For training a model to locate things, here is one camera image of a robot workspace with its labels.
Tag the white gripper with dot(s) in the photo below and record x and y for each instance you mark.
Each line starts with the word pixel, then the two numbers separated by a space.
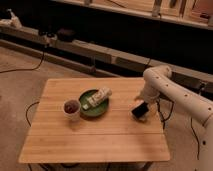
pixel 148 97

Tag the black eraser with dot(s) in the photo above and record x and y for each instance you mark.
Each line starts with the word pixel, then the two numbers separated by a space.
pixel 140 110

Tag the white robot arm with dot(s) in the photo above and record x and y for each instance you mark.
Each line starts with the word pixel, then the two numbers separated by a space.
pixel 158 81

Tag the white sponge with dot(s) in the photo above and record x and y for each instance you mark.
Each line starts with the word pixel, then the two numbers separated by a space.
pixel 145 117

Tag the wooden table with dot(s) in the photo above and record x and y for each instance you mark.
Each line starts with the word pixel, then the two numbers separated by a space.
pixel 113 137

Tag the green plate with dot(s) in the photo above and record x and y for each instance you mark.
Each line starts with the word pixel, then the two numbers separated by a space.
pixel 96 111

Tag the white cup with brown contents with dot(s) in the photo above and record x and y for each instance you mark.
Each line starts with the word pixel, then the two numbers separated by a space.
pixel 71 109

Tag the dark box on ledge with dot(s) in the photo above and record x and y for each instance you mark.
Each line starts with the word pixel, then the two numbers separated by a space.
pixel 65 35

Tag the white object on ledge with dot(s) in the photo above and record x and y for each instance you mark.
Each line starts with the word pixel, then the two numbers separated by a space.
pixel 13 21

